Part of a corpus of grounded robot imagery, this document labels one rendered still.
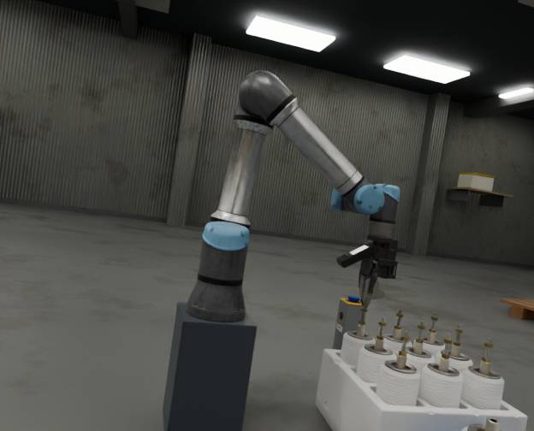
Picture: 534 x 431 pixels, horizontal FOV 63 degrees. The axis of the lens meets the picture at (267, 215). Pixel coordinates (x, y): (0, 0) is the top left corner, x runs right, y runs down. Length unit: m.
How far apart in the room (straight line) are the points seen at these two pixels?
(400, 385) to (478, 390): 0.22
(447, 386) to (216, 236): 0.66
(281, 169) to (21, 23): 4.76
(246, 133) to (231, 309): 0.48
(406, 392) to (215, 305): 0.49
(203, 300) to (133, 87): 6.97
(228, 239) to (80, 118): 6.93
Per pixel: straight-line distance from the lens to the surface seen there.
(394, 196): 1.31
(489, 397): 1.29
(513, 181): 10.88
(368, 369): 1.25
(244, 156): 1.23
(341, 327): 1.53
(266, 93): 1.13
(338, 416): 1.33
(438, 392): 1.21
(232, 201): 1.22
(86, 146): 7.85
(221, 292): 1.09
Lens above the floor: 0.60
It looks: 2 degrees down
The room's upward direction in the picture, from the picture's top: 8 degrees clockwise
